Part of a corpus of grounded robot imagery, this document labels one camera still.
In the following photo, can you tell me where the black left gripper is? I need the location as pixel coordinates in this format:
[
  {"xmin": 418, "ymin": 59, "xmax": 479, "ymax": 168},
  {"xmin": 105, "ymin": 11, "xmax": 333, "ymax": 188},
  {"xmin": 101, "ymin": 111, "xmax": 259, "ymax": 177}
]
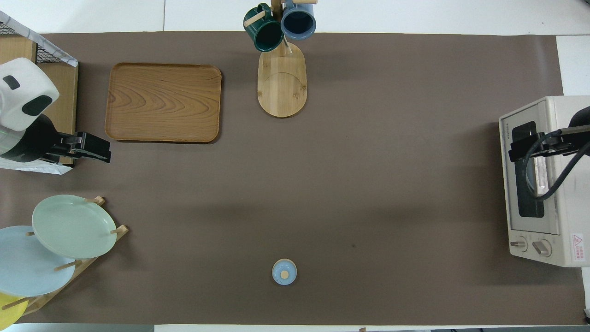
[{"xmin": 0, "ymin": 114, "xmax": 112, "ymax": 164}]

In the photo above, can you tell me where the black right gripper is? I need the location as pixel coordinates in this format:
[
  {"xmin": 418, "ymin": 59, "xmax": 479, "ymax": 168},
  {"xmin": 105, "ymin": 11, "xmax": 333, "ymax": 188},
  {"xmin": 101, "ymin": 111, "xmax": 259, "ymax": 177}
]
[{"xmin": 508, "ymin": 106, "xmax": 590, "ymax": 162}]

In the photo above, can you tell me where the cream toaster oven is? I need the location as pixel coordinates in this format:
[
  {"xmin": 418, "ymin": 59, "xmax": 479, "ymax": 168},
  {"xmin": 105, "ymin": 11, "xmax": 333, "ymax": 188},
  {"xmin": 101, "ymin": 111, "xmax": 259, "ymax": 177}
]
[{"xmin": 499, "ymin": 96, "xmax": 590, "ymax": 267}]

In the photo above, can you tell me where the stepped wooden shelf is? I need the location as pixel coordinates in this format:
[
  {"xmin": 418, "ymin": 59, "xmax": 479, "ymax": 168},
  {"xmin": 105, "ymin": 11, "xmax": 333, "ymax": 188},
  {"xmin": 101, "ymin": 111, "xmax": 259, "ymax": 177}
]
[{"xmin": 0, "ymin": 36, "xmax": 79, "ymax": 166}]

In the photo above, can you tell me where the mint green plate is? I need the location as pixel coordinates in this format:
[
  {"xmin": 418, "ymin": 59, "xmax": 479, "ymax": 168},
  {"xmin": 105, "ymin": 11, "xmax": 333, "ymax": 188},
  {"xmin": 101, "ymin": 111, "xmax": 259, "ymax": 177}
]
[{"xmin": 32, "ymin": 194, "xmax": 118, "ymax": 259}]

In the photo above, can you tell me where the rectangular wooden tray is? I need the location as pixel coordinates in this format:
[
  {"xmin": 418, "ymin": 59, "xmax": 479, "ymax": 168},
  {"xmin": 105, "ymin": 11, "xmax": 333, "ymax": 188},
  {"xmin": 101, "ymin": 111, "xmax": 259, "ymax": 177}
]
[{"xmin": 105, "ymin": 63, "xmax": 222, "ymax": 144}]

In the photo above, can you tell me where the wooden plate rack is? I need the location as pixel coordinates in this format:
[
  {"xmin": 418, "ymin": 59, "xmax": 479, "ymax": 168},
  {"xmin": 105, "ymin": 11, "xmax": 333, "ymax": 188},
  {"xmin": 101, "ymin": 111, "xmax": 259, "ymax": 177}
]
[{"xmin": 0, "ymin": 196, "xmax": 129, "ymax": 316}]

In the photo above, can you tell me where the marble patterned liner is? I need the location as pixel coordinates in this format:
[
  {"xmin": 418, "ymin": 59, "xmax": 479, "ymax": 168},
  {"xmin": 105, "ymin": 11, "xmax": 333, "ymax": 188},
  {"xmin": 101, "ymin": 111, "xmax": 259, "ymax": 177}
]
[{"xmin": 0, "ymin": 12, "xmax": 79, "ymax": 175}]

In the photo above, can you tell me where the light blue racked plate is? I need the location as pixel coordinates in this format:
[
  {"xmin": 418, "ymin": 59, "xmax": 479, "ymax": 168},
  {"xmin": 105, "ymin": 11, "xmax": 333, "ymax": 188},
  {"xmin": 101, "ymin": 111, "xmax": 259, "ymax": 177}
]
[{"xmin": 0, "ymin": 225, "xmax": 77, "ymax": 297}]

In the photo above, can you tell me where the brown table mat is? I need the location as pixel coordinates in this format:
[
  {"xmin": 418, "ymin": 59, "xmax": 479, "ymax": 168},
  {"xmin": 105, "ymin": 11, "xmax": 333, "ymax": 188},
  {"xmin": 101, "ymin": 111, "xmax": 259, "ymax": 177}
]
[{"xmin": 0, "ymin": 31, "xmax": 586, "ymax": 326}]

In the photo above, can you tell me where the yellow plate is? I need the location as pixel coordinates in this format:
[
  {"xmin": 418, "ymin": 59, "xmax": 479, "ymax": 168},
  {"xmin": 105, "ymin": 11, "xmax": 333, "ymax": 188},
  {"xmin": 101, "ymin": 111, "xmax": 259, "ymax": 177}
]
[{"xmin": 0, "ymin": 292, "xmax": 27, "ymax": 331}]

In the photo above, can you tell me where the wooden mug tree stand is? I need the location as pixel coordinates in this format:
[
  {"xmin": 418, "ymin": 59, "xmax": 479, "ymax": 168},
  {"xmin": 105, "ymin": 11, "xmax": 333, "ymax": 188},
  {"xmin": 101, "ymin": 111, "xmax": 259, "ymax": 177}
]
[{"xmin": 257, "ymin": 0, "xmax": 318, "ymax": 119}]

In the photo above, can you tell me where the dark green mug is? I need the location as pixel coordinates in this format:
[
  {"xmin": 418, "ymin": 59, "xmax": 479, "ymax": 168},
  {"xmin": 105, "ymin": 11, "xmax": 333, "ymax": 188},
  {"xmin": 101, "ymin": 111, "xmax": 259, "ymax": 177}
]
[{"xmin": 243, "ymin": 3, "xmax": 284, "ymax": 52}]

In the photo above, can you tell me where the blue mug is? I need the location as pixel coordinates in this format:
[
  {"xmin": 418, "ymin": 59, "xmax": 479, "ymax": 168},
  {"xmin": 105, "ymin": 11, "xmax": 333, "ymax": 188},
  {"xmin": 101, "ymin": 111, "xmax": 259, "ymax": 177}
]
[{"xmin": 280, "ymin": 0, "xmax": 317, "ymax": 41}]

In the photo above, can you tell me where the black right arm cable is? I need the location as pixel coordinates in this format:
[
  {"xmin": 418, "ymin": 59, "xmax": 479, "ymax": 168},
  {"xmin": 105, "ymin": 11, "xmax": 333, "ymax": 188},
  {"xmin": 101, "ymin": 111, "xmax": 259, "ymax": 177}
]
[{"xmin": 525, "ymin": 130, "xmax": 590, "ymax": 201}]

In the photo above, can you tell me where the black wire basket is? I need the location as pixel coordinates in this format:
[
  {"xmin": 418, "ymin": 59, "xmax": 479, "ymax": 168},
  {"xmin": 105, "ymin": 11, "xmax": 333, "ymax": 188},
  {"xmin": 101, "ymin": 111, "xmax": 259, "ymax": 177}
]
[{"xmin": 0, "ymin": 21, "xmax": 74, "ymax": 65}]

